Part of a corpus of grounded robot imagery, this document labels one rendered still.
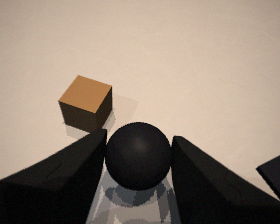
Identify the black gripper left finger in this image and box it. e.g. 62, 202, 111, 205
0, 128, 107, 224

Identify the brown cube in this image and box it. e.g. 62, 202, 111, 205
58, 75, 113, 133

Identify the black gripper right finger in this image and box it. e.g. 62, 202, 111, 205
171, 136, 280, 224

